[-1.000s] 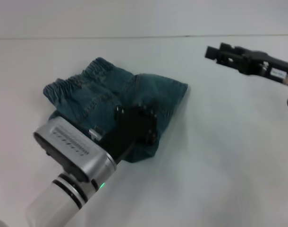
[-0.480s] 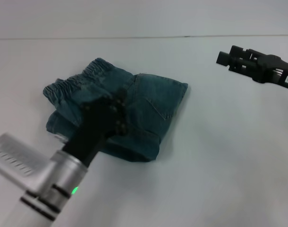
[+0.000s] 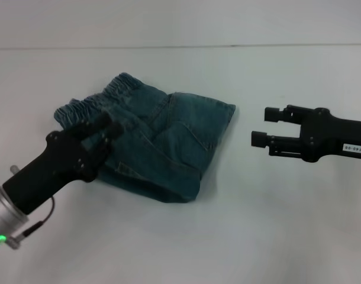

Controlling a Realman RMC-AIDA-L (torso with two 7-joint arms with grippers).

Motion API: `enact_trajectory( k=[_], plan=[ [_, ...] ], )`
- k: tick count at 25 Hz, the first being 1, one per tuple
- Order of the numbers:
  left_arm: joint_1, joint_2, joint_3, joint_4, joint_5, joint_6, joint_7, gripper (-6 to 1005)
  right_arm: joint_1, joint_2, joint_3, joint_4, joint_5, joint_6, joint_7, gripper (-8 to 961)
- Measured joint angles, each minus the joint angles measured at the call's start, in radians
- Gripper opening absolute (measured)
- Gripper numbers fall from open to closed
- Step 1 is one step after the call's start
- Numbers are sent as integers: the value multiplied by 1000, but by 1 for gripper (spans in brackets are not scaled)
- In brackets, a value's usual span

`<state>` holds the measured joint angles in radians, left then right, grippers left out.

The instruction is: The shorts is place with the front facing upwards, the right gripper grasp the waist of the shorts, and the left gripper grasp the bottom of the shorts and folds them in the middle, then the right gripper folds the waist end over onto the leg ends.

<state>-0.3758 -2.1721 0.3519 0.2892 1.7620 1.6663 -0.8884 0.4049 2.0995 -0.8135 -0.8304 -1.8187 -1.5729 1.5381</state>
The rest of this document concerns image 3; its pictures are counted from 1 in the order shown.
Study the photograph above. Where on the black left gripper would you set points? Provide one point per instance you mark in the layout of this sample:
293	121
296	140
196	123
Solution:
56	165

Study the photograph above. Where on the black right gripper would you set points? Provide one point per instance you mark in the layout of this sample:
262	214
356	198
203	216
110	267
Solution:
331	136

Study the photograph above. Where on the blue washed denim shorts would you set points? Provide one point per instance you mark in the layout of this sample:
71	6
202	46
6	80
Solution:
174	133

